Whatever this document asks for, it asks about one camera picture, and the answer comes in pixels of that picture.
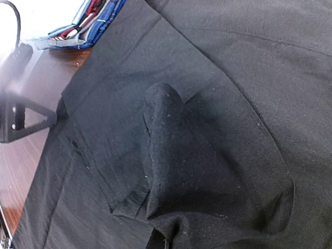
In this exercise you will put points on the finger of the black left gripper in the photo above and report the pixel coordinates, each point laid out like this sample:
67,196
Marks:
21,117

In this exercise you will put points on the black long sleeve shirt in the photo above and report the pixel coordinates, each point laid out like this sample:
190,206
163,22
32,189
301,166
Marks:
192,124

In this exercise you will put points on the red plaid folded shirt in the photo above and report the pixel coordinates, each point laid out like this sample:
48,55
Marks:
86,15

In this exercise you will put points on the aluminium front rail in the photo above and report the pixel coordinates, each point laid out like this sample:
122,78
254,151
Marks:
6,236

